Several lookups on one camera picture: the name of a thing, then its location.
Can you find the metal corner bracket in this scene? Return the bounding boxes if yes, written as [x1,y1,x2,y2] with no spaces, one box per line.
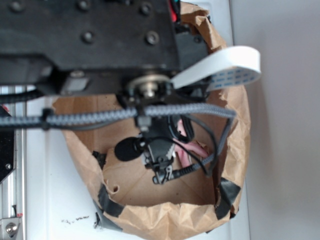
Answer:
[0,217,21,240]

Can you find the black foam microphone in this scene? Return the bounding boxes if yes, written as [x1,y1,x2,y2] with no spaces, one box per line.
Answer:
[114,137,144,162]

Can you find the aluminium extrusion rail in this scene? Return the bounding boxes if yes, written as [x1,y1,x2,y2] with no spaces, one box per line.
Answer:
[0,84,28,240]

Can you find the brown paper bag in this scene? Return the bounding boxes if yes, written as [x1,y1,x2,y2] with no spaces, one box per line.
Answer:
[52,2,252,240]

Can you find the pink plush bunny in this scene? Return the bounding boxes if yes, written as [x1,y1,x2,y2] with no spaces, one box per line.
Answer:
[174,120,209,168]

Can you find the white flat ribbon cable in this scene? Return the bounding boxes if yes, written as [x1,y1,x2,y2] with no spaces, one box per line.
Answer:
[170,45,262,92]

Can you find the grey braided cable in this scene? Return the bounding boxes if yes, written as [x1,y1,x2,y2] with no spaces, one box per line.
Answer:
[0,102,237,179]

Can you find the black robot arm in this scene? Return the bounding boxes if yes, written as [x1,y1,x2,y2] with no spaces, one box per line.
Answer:
[0,0,212,184]

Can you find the red and teal wire bundle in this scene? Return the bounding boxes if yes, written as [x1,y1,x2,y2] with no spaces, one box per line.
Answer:
[167,0,181,23]

